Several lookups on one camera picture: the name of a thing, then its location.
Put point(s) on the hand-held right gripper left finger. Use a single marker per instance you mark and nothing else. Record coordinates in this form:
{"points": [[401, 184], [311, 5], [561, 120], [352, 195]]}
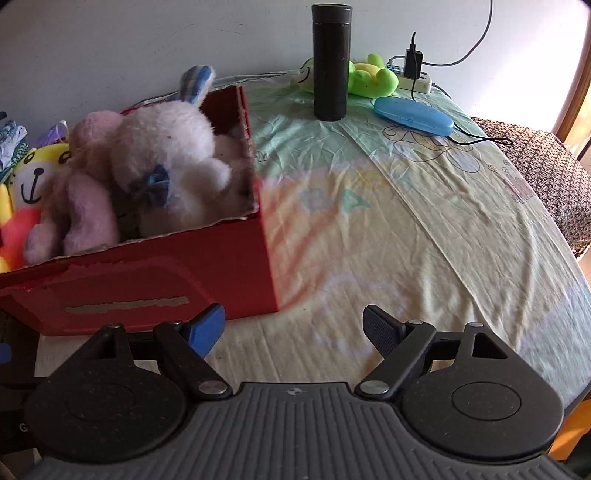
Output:
{"points": [[210, 328]]}

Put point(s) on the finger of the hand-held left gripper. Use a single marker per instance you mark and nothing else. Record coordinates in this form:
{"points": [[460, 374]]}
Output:
{"points": [[4, 354]]}

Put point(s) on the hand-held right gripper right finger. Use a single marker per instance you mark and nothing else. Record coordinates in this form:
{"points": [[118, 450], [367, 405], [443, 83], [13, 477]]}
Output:
{"points": [[381, 330]]}

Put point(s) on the red cardboard box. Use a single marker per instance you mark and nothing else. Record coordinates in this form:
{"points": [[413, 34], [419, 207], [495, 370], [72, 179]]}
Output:
{"points": [[161, 286]]}

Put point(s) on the pink plush toy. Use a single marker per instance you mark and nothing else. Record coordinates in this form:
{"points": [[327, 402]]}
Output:
{"points": [[83, 203]]}

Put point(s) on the yellow tiger plush toy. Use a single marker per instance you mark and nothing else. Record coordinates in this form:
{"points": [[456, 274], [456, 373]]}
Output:
{"points": [[32, 180]]}

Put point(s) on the white bear plush blue bow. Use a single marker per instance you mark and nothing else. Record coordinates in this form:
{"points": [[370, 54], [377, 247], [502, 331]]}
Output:
{"points": [[171, 147]]}

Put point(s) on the pale printed bed sheet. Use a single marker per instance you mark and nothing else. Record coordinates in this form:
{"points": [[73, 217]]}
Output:
{"points": [[369, 230]]}

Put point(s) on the striped folded clothes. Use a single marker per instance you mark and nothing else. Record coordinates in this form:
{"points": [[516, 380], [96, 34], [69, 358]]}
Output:
{"points": [[11, 138]]}

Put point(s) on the blue glasses case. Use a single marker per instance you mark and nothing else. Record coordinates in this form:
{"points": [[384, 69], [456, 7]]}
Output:
{"points": [[411, 115]]}

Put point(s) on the orange wooden furniture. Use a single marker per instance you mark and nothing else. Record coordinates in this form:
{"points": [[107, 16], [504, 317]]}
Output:
{"points": [[572, 438]]}

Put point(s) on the purple tissue pack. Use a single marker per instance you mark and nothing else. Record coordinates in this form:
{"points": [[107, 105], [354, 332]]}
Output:
{"points": [[57, 134]]}

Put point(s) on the green frog plush toy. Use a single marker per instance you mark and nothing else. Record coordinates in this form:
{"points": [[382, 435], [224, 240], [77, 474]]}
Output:
{"points": [[369, 81]]}

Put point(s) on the white power strip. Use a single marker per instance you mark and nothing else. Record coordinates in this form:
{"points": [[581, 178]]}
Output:
{"points": [[422, 83]]}

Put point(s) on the black charger plug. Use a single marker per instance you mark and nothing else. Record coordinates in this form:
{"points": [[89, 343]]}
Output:
{"points": [[413, 62]]}

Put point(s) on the black thermos bottle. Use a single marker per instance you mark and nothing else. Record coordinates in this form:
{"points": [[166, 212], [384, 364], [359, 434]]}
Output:
{"points": [[330, 64]]}

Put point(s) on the wooden door frame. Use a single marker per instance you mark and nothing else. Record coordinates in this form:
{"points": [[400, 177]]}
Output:
{"points": [[577, 120]]}

